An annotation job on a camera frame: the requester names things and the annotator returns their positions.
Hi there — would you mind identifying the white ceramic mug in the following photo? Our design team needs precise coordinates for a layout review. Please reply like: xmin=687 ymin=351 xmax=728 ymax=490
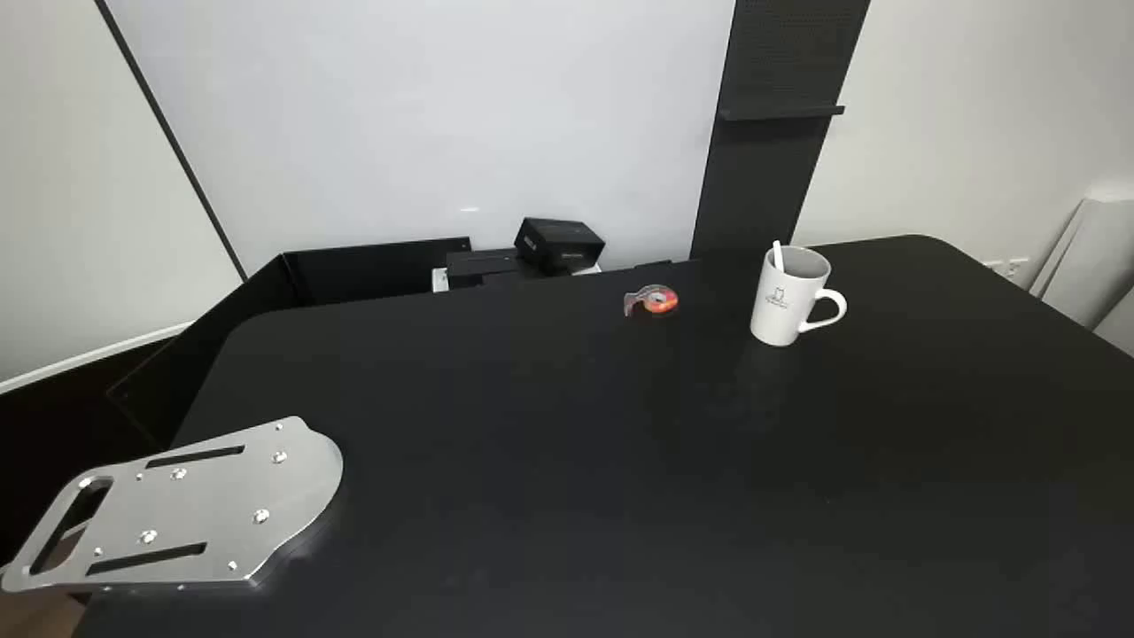
xmin=749 ymin=246 xmax=846 ymax=348

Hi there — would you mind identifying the black box with blue label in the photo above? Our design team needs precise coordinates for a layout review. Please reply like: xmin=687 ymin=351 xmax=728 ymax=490
xmin=515 ymin=216 xmax=607 ymax=274

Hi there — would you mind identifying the orange tape dispenser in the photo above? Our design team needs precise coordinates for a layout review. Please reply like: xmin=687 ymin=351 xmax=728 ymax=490
xmin=622 ymin=282 xmax=682 ymax=315

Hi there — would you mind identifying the black vertical pillar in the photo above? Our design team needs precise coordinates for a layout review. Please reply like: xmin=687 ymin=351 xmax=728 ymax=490
xmin=691 ymin=0 xmax=872 ymax=259

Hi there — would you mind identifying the silver metal mounting plate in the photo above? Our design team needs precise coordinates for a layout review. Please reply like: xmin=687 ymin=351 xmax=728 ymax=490
xmin=3 ymin=416 xmax=342 ymax=593

